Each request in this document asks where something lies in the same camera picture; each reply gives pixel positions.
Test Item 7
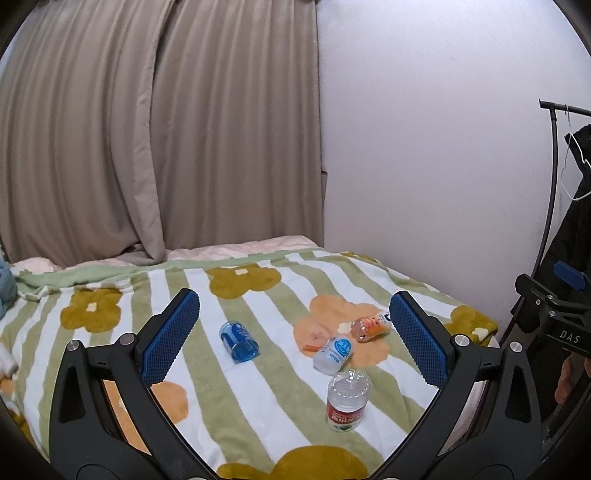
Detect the person's right hand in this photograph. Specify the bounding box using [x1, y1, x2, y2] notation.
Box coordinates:
[555, 356, 591, 406]

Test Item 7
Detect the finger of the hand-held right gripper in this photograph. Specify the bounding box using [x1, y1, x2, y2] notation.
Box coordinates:
[553, 260, 585, 291]
[514, 273, 560, 320]

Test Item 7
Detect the pale pink bed sheet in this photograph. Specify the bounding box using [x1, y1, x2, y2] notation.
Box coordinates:
[8, 235, 320, 274]

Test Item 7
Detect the green striped floral blanket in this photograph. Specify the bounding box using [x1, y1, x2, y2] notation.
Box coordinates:
[0, 247, 500, 480]

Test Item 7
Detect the clear bottle red label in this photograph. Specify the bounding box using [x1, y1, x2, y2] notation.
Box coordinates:
[325, 370, 373, 433]

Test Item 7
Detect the white bottle blue cap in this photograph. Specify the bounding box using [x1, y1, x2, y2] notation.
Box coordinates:
[312, 336, 356, 376]

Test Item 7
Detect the light blue cloth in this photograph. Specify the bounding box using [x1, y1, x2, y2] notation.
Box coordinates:
[0, 257, 18, 320]

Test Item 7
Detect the dark hanging garment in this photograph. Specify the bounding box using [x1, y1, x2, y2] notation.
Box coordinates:
[526, 124, 591, 444]

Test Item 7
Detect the blue plastic cup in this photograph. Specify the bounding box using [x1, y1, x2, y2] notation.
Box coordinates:
[219, 320, 260, 365]

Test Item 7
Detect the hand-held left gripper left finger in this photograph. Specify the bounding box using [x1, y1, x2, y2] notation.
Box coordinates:
[48, 288, 222, 480]

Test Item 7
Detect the black clothes rack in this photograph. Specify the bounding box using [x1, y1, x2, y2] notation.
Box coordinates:
[505, 98, 591, 340]

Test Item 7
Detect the beige curtain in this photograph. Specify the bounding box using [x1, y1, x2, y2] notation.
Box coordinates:
[0, 0, 329, 269]

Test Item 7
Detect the white wire hanger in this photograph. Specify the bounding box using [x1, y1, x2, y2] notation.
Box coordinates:
[564, 133, 591, 202]

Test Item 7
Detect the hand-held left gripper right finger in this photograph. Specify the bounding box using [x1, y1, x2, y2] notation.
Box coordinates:
[369, 291, 543, 480]

